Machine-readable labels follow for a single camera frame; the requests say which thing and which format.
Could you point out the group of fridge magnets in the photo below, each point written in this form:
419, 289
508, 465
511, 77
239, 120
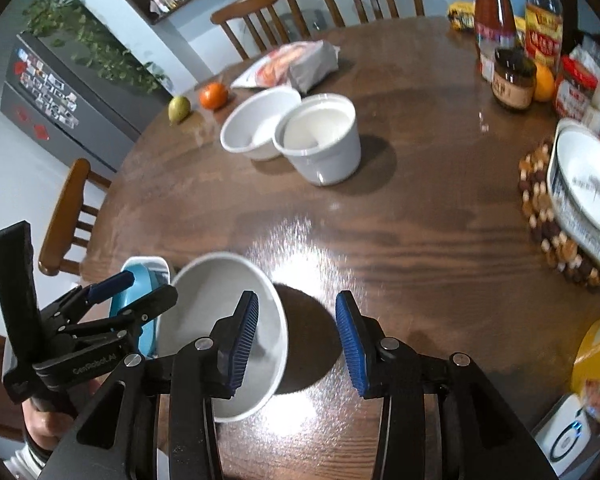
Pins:
45, 90

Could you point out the large grey-white bowl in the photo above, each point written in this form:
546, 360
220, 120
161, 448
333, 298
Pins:
195, 300

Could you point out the green pear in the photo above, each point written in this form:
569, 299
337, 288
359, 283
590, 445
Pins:
178, 109

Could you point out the yellow-orange citrus fruit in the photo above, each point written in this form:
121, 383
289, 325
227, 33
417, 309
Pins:
545, 82

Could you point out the red sauce bottle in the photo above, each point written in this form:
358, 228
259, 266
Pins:
492, 5

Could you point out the blue plate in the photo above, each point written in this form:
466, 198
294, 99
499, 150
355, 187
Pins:
150, 276

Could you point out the small deep white bowl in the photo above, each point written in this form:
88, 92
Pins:
330, 155

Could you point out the white dish with dark rim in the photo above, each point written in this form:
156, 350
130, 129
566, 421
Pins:
585, 180

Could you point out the wooden bead trivet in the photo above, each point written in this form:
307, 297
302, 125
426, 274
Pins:
540, 210

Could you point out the white square device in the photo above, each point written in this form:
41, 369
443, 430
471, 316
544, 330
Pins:
565, 435

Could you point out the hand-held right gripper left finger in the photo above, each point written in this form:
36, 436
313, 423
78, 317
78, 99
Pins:
242, 340

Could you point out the trailing green plant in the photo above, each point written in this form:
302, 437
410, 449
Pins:
100, 45

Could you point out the medium white bowl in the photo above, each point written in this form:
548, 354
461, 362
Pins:
250, 120

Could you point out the yellow cardboard box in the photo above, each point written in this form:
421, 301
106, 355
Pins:
597, 360

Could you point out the orange tangerine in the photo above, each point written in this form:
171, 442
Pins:
213, 96

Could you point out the grey refrigerator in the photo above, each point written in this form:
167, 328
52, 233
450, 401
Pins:
105, 125

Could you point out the yellow snack packet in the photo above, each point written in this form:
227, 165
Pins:
460, 15

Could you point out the person's left hand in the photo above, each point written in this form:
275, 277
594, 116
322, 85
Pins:
40, 427

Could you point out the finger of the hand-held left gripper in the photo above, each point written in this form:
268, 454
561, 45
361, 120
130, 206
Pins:
112, 282
150, 302

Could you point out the brown sauce jar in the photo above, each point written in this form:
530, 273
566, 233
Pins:
512, 82

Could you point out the yellow-capped vinegar bottle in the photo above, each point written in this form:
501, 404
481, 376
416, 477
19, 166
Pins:
542, 25

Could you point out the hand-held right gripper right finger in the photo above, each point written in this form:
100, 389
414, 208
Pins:
350, 345

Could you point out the white snack bag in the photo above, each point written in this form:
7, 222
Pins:
305, 67

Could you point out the red-label sauce jar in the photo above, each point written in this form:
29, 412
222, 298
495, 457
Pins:
575, 90

